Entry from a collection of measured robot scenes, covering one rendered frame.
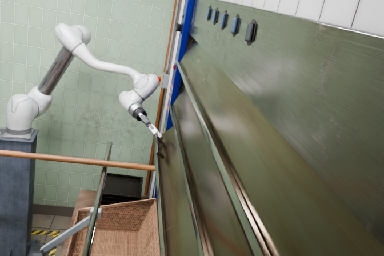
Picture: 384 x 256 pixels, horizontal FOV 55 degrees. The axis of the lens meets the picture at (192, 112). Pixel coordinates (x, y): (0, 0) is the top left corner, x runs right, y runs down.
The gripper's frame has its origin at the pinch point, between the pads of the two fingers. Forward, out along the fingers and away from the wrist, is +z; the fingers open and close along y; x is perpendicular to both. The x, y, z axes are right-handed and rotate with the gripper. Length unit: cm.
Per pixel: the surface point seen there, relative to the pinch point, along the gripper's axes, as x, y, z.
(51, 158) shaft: 49, -35, -4
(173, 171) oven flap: 6.3, -20.8, 42.0
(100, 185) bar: 37, -29, 26
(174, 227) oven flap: 19, -41, 74
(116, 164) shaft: 26.5, -17.7, 13.6
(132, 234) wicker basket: 53, 45, 15
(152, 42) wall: -46, 22, -90
